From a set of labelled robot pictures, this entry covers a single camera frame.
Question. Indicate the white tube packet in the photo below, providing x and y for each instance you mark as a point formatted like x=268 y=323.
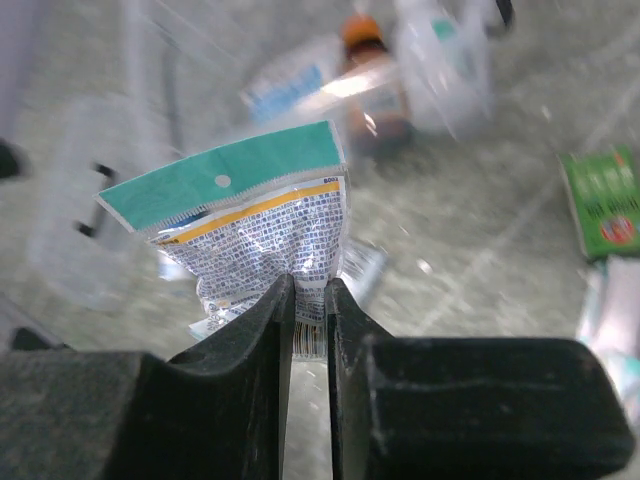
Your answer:
x=609 y=325

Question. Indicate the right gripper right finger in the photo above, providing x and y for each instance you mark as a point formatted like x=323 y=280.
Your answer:
x=466 y=408

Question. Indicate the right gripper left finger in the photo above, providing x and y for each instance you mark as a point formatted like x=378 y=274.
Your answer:
x=217 y=410

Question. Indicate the white blue bandage packet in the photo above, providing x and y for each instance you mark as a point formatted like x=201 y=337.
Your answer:
x=292 y=76

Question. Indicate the green medicine box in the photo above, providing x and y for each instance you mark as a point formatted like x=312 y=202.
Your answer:
x=603 y=195

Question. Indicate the brown medicine bottle orange cap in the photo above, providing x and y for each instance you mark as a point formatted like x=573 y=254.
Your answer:
x=377 y=110

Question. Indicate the white medicine bottle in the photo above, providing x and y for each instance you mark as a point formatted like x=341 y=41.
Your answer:
x=444 y=66

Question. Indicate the clear plastic storage box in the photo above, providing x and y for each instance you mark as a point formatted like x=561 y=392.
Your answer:
x=185 y=64

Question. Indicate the teal-header plastic sachet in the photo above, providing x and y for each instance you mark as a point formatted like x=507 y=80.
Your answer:
x=240 y=215

